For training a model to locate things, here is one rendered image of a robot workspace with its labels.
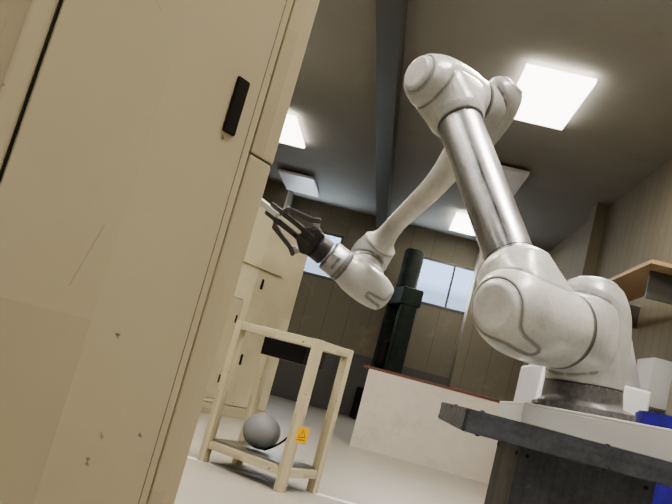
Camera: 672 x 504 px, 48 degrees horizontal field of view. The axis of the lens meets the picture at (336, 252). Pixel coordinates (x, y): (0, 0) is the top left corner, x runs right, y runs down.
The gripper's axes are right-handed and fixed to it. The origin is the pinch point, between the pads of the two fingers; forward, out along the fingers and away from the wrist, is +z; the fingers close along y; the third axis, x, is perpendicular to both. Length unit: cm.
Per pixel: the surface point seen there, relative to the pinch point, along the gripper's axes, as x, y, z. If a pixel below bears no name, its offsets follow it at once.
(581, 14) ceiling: 384, -194, -96
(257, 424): 187, 130, -71
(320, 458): 181, 121, -108
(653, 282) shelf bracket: 380, -79, -275
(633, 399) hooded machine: 288, -4, -277
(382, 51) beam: 472, -89, 2
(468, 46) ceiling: 478, -139, -54
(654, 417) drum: 174, -10, -228
